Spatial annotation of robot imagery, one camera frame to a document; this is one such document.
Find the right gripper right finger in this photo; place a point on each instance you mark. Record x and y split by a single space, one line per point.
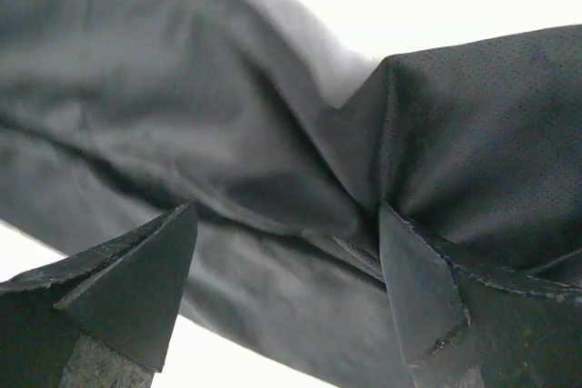
464 322

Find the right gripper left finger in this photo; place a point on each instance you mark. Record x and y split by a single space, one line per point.
103 317

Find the black t-shirt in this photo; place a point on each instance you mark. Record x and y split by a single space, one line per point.
114 112

